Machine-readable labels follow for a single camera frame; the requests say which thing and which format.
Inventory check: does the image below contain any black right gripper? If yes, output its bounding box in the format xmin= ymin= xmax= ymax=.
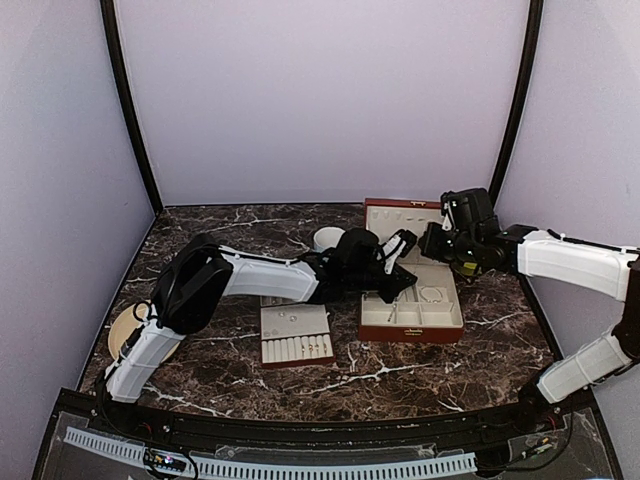
xmin=419 ymin=221 xmax=480 ymax=266

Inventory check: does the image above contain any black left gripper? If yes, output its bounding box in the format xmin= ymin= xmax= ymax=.
xmin=347 ymin=260 xmax=418 ymax=304

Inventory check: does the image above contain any brown jewelry box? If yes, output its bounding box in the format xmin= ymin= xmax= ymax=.
xmin=358 ymin=199 xmax=464 ymax=344

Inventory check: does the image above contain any brown jewelry tray insert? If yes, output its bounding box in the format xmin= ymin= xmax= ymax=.
xmin=260 ymin=297 xmax=335 ymax=369

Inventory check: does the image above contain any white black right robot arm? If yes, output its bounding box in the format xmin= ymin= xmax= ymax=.
xmin=419 ymin=188 xmax=639 ymax=434

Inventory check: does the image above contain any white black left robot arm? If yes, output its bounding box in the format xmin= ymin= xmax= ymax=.
xmin=96 ymin=228 xmax=417 ymax=436

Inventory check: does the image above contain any green bowl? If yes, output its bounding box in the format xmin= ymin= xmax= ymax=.
xmin=461 ymin=262 xmax=479 ymax=276

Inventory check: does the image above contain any light blue mug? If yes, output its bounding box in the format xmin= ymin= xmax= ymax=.
xmin=313 ymin=226 xmax=345 ymax=253

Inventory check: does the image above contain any beige round plate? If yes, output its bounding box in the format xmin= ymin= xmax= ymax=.
xmin=108 ymin=302 xmax=149 ymax=360

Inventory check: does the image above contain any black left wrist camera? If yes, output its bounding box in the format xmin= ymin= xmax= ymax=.
xmin=392 ymin=229 xmax=417 ymax=258

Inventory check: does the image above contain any black right corner post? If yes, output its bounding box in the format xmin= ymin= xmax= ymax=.
xmin=488 ymin=0 xmax=544 ymax=206

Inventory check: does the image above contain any black corner post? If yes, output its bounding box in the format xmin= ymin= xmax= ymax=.
xmin=488 ymin=0 xmax=544 ymax=206
xmin=99 ymin=0 xmax=164 ymax=216

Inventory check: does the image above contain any white slotted cable duct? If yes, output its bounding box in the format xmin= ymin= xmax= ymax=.
xmin=63 ymin=427 xmax=477 ymax=479

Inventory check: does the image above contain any black front table rail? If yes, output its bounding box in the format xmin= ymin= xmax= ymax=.
xmin=54 ymin=388 xmax=586 ymax=451

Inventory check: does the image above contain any black left corner post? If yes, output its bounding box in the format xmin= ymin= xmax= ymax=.
xmin=99 ymin=0 xmax=164 ymax=216

